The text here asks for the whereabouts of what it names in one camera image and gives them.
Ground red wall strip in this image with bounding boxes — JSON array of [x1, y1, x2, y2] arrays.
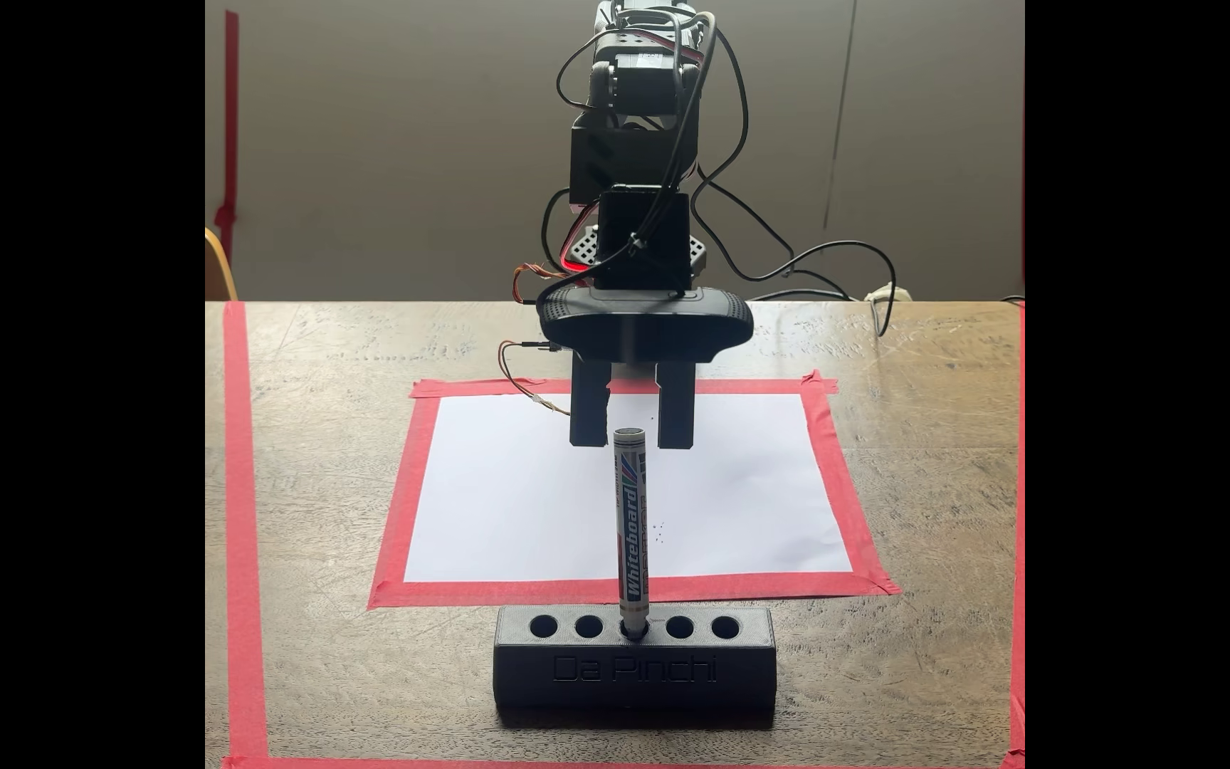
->
[[214, 11, 241, 263]]

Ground red tape strip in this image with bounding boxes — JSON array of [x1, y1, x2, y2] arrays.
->
[[223, 302, 270, 762], [1008, 304, 1026, 769], [222, 756, 1025, 769]]

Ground black oval camera box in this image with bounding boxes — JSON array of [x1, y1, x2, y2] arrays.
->
[[536, 280, 755, 365]]

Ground grey whiteboard marker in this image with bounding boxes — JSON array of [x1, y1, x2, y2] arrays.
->
[[614, 427, 651, 640]]

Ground wooden chair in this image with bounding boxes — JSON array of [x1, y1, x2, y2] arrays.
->
[[205, 226, 239, 303]]

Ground thin red yellow wires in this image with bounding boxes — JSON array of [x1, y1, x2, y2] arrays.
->
[[498, 263, 574, 418]]

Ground looped black cable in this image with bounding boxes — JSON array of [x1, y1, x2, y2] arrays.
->
[[540, 188, 574, 275]]

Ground red tape frame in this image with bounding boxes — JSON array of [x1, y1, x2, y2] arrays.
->
[[367, 370, 903, 611]]

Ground white perforated controller board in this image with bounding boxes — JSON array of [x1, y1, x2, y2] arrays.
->
[[568, 224, 708, 271]]

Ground black pen holder block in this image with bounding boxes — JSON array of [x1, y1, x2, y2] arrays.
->
[[493, 605, 777, 715]]

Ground white paper sheet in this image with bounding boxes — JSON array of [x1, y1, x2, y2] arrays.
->
[[404, 393, 853, 585]]

